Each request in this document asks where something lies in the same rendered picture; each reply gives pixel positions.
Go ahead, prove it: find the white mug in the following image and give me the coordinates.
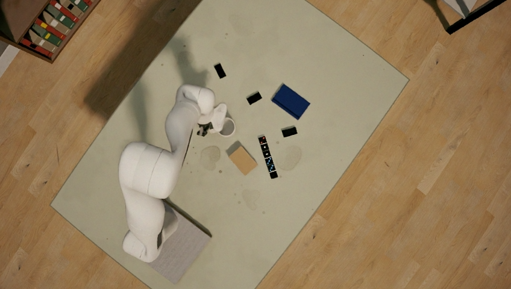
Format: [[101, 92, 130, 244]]
[[209, 117, 236, 137]]

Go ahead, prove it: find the black domino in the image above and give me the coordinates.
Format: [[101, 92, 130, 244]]
[[263, 150, 274, 165], [259, 136, 269, 152], [214, 63, 226, 79], [282, 127, 297, 137], [246, 92, 262, 105], [267, 164, 278, 179]]

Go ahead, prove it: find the dark blue rectangular block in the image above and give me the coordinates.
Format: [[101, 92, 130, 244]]
[[271, 84, 310, 120]]

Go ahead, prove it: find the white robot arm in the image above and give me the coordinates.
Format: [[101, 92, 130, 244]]
[[118, 84, 227, 263]]

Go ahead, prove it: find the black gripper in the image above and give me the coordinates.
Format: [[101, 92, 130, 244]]
[[197, 122, 211, 137]]

